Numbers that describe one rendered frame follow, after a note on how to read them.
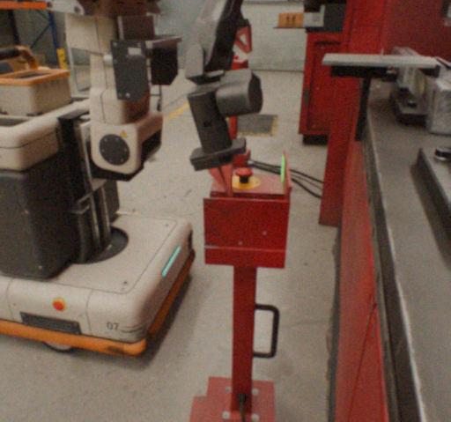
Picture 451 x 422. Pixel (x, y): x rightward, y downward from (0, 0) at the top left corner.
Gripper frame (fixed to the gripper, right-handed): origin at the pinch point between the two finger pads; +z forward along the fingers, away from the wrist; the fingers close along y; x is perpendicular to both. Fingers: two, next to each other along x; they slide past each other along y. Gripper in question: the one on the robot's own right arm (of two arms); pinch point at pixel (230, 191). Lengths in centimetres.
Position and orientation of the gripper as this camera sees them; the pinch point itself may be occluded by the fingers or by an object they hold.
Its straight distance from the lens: 73.9
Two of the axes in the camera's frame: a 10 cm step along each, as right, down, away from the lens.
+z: 2.6, 8.8, 3.9
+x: 0.9, -4.2, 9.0
